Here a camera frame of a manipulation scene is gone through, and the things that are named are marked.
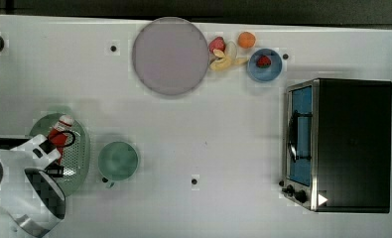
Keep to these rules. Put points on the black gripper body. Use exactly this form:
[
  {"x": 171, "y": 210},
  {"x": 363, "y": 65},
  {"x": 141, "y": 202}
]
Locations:
[{"x": 55, "y": 171}]

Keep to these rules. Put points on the red plush ketchup bottle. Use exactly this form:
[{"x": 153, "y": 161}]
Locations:
[{"x": 59, "y": 134}]

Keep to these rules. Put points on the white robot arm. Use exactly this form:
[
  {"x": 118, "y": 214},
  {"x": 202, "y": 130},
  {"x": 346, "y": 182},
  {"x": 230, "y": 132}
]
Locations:
[{"x": 28, "y": 194}]

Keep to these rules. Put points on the green perforated strainer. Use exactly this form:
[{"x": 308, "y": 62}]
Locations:
[{"x": 75, "y": 157}]

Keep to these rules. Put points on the green measuring cup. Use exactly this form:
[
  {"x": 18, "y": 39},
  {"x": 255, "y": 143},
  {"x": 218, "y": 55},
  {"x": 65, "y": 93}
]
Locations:
[{"x": 117, "y": 161}]

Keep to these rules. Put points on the grey round plate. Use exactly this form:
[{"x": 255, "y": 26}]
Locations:
[{"x": 170, "y": 56}]

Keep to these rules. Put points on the red white plush fruit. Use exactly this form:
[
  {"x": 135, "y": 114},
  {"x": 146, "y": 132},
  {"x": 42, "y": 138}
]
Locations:
[{"x": 217, "y": 44}]

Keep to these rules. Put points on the yellow plush banana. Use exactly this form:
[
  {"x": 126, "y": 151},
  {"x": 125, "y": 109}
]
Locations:
[{"x": 227, "y": 58}]

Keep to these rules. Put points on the blue bowl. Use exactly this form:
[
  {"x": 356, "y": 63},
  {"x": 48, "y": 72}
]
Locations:
[{"x": 265, "y": 74}]

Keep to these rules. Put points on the orange plush fruit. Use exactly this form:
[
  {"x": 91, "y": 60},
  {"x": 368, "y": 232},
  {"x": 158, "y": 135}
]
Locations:
[{"x": 246, "y": 40}]

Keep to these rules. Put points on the red strawberry toy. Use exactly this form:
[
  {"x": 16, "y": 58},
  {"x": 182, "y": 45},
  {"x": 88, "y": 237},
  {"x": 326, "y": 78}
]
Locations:
[{"x": 263, "y": 62}]

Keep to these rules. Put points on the black toaster oven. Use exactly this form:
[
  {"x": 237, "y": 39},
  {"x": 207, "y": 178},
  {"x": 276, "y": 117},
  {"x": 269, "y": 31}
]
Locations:
[{"x": 338, "y": 145}]

